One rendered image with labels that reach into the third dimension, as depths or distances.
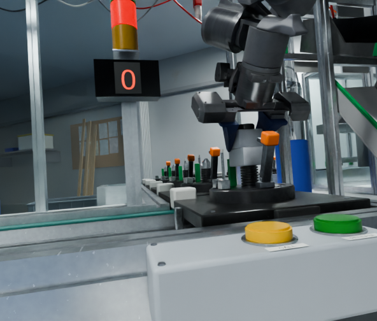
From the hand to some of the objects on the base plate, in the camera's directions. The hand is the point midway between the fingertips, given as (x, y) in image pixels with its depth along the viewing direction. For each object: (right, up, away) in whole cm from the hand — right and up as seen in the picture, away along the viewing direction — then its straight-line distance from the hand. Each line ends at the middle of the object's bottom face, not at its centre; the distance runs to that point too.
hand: (244, 133), depth 48 cm
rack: (+34, -20, +19) cm, 44 cm away
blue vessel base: (+43, -22, +90) cm, 102 cm away
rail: (-22, -23, -22) cm, 39 cm away
